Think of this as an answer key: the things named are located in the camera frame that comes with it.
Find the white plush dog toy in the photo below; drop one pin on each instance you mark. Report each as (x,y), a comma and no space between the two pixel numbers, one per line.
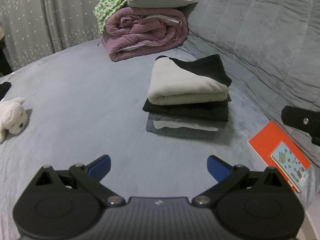
(14,117)

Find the dark grey folded garment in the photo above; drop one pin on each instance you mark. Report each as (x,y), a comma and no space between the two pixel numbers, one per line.
(190,121)

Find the cream and black sweatshirt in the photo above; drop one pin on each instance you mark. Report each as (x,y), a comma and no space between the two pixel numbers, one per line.
(177,82)

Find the black and white garment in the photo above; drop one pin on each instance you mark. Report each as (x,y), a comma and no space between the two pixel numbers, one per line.
(4,88)

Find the white folded garment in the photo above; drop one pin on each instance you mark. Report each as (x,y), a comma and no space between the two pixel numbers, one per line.
(185,124)

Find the orange object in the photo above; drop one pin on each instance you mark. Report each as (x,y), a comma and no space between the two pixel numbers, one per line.
(267,139)

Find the grey folded knit garment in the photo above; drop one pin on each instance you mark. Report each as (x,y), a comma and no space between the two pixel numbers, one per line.
(183,132)

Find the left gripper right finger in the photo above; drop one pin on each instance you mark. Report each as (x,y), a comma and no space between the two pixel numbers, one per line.
(229,178)

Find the pink folded quilt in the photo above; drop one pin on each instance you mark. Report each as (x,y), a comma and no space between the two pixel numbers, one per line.
(132,32)

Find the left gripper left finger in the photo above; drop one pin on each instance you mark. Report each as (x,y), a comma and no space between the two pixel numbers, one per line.
(88,178)

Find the grey dotted curtain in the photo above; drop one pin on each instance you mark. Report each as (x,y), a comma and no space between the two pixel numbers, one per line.
(38,28)

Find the grey blanket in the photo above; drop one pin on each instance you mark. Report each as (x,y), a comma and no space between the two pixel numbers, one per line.
(271,48)

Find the black folded garment on stack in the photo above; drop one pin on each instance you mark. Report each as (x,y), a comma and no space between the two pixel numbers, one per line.
(212,111)

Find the light blue illustrated booklet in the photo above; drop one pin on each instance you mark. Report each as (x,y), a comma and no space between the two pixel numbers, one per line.
(289,164)

